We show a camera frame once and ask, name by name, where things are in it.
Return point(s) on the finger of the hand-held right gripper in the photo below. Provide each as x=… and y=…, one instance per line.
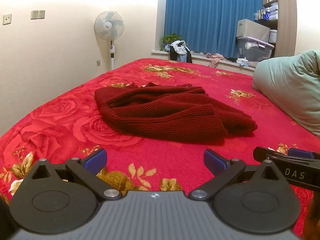
x=301, y=153
x=262, y=153

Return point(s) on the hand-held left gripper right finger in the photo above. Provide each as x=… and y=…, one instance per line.
x=213, y=162

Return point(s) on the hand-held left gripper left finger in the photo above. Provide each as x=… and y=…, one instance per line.
x=96, y=161

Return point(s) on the dark red knit sweater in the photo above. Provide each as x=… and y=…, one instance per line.
x=165, y=115

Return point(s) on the pile of dark and white clothes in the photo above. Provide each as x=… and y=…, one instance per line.
x=179, y=51

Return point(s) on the red floral blanket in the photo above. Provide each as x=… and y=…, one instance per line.
x=75, y=135

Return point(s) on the pale green pillow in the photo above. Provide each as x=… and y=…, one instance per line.
x=290, y=87

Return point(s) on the tissue pack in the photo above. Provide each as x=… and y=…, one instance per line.
x=242, y=61

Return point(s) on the black cloth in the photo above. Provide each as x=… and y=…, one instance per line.
x=232, y=59

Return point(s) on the pink cloth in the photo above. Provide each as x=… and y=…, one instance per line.
x=215, y=58

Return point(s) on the clear plastic storage box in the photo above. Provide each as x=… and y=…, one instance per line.
x=252, y=50

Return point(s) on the white window sill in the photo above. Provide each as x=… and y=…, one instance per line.
x=200, y=57

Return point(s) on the white container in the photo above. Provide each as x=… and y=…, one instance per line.
x=273, y=36

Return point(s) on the grey covered box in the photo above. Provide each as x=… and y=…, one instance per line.
x=252, y=30

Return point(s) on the potted green plant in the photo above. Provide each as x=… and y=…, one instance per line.
x=170, y=39

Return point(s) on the white standing fan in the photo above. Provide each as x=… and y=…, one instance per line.
x=109, y=26

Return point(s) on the wooden bookshelf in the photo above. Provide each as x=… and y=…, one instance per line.
x=285, y=17

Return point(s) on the stack of white blue packs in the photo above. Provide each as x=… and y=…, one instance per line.
x=268, y=11

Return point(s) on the blue curtain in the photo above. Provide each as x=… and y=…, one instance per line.
x=207, y=15

